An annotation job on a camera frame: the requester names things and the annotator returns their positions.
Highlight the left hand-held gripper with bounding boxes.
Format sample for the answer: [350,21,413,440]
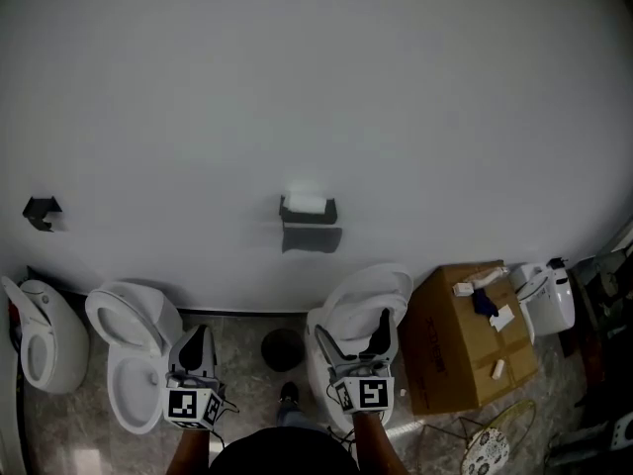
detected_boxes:
[163,324,225,430]

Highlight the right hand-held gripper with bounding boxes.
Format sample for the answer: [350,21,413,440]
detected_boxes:
[315,308,399,415]

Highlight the white toilet paper roll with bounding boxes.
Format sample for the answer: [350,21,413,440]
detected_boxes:
[287,181,328,215]

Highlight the person's right forearm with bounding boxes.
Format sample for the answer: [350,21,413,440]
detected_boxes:
[352,410,410,475]

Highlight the person's left forearm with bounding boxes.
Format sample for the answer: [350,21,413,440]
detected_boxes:
[165,426,213,475]

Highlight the white toilet with raised lid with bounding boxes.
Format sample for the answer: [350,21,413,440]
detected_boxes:
[305,262,414,432]

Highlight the white toilet with square tank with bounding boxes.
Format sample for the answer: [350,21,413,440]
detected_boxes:
[84,280,185,435]

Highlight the white egg-shaped toilet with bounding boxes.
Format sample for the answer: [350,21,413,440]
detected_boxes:
[0,275,91,396]

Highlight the white smart toilet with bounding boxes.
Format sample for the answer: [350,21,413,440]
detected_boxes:
[507,261,577,339]

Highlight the large brown cardboard box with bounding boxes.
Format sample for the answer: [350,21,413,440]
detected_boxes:
[397,260,541,417]

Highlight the person's right trouser leg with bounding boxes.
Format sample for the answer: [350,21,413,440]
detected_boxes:
[275,401,318,430]

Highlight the dark blue cloth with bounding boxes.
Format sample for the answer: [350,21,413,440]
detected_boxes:
[471,288,500,318]

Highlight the person's black shirt torso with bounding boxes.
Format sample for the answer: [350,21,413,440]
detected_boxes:
[209,426,361,475]

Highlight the pale long tube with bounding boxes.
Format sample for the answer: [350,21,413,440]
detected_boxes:
[464,265,511,289]

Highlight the white paper sheet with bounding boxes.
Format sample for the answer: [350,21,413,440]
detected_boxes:
[489,304,516,333]

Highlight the white patterned plate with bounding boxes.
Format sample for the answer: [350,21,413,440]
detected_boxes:
[464,427,511,475]

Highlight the dark wooden furniture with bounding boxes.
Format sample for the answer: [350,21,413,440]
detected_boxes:
[563,229,633,406]

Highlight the white plastic object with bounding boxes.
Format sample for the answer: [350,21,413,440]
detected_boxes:
[609,410,633,452]

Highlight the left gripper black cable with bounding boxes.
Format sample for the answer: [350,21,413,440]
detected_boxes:
[216,397,241,448]

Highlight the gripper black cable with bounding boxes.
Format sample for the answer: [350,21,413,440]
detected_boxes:
[324,382,358,458]
[216,397,241,448]

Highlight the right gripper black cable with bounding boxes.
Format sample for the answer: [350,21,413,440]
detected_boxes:
[324,382,358,458]

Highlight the thin wire frame stand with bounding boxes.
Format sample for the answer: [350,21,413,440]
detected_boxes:
[414,415,477,475]

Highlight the black wall paper holder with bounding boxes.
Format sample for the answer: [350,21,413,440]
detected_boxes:
[278,194,339,228]

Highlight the gold wire basket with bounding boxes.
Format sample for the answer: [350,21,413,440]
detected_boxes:
[461,399,538,475]

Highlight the empty black wall holder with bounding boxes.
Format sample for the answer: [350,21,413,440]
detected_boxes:
[21,195,64,234]

